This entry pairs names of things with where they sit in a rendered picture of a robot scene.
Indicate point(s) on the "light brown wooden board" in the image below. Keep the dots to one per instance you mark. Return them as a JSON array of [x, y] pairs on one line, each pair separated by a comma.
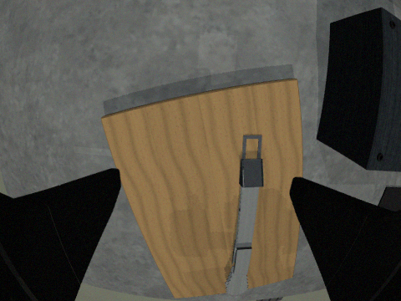
[[180, 162]]

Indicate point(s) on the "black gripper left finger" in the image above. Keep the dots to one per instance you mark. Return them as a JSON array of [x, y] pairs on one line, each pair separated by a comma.
[[48, 238]]

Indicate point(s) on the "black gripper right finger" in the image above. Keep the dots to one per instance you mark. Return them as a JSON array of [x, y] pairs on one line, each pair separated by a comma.
[[357, 245]]

